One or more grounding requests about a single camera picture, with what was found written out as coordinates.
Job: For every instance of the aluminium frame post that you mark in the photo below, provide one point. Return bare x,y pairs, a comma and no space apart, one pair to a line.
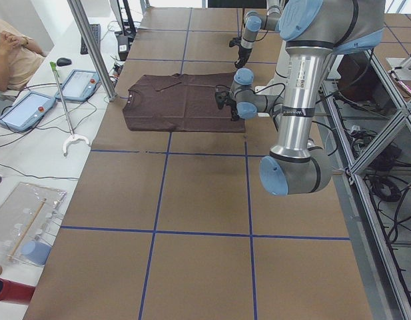
82,23

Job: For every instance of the near teach pendant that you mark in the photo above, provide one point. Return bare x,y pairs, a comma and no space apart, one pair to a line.
27,112

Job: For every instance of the teach pendant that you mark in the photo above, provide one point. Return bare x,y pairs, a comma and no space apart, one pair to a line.
27,112
80,85

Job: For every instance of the wrist black camera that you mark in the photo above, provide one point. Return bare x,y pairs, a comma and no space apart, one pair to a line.
235,41
222,99

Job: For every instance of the black computer mouse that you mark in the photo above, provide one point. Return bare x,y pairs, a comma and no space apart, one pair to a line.
63,61

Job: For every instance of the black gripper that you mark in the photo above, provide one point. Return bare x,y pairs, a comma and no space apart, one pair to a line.
244,53
234,112

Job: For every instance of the black box with label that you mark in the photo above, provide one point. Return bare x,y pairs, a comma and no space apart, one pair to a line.
124,41

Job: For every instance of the dark brown t-shirt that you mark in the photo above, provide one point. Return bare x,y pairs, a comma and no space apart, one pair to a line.
180,102

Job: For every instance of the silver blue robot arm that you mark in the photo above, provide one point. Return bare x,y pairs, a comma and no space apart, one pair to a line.
314,32
253,23

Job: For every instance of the far teach pendant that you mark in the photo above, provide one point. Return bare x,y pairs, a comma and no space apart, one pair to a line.
80,85

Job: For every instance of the blue cup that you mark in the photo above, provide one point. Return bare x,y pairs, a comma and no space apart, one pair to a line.
37,252

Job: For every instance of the reacher grabber stick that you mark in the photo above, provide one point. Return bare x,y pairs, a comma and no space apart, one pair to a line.
73,137

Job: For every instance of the red cylinder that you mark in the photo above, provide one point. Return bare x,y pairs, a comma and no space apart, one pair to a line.
14,292

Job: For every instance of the aluminium frame rail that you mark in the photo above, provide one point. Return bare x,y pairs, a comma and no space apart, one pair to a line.
371,116

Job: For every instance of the wooden stick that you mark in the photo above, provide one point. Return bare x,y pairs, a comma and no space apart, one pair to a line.
26,230

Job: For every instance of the person in beige shirt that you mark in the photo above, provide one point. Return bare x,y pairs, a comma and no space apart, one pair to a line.
20,58

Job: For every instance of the clear acrylic box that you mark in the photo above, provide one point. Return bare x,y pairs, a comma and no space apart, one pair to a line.
16,211

